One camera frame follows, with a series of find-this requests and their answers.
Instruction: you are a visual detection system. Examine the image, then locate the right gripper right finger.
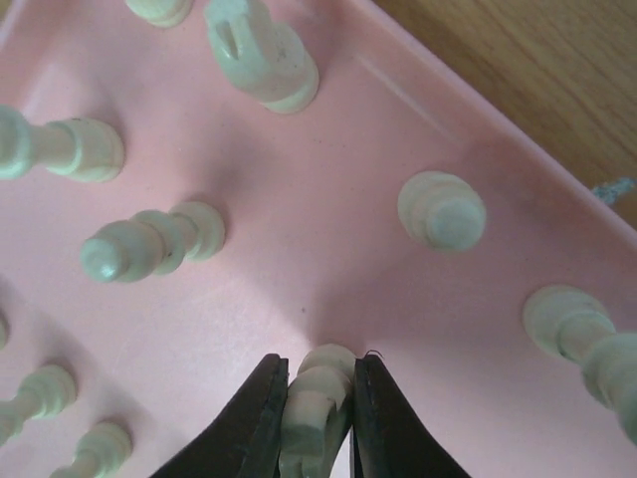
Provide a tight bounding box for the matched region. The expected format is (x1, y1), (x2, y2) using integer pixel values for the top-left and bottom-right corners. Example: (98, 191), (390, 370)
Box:
(350, 356), (470, 478)

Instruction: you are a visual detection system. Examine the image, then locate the white bishop piece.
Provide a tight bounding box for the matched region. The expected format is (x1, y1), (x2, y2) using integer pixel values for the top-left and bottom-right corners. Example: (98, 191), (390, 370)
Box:
(80, 201), (226, 283)
(397, 171), (487, 252)

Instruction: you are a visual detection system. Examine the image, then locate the white queen piece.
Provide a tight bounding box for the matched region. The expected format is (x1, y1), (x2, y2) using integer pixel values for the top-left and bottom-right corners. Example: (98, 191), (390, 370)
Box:
(1, 106), (124, 182)

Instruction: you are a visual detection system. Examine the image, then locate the pink plastic tray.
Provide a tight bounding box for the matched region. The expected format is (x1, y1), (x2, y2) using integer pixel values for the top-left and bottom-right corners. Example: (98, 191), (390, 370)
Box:
(1, 1), (636, 477)

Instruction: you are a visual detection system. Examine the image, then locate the white king piece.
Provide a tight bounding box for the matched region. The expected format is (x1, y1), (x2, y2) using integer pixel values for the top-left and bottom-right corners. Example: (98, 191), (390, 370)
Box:
(522, 285), (636, 442)

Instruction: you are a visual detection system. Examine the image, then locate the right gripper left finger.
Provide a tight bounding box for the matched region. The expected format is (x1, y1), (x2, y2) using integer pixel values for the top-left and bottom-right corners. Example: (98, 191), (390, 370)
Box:
(153, 354), (289, 478)

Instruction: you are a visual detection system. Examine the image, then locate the white knight piece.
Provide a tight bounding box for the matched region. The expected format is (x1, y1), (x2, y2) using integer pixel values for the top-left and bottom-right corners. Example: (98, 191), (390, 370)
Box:
(279, 344), (356, 477)
(204, 1), (319, 115)

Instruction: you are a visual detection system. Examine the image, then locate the white pawn piece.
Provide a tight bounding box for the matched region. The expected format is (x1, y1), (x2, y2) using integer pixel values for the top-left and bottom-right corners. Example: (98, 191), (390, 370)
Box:
(1, 364), (77, 445)
(50, 421), (132, 478)
(0, 311), (10, 350)

